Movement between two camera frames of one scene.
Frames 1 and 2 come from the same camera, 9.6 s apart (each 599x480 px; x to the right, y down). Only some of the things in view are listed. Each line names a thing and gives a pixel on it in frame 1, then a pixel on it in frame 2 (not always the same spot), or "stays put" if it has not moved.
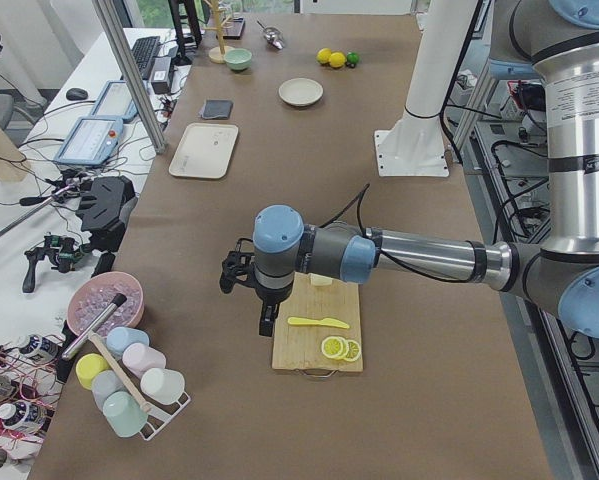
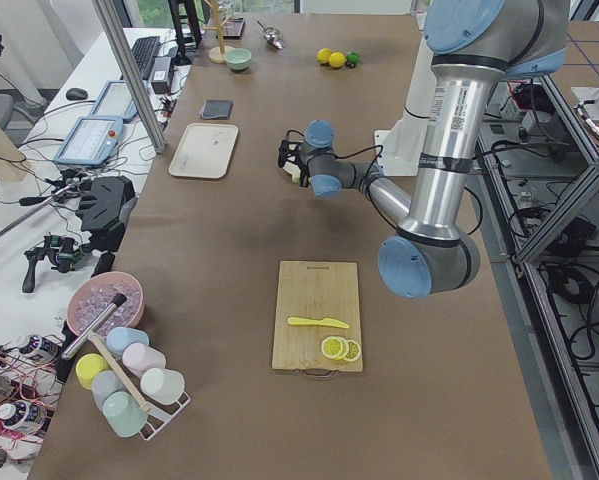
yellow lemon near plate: x=323 y=55 stays put
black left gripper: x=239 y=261 → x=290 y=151
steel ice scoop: x=274 y=36 stays put
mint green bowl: x=238 y=59 stays put
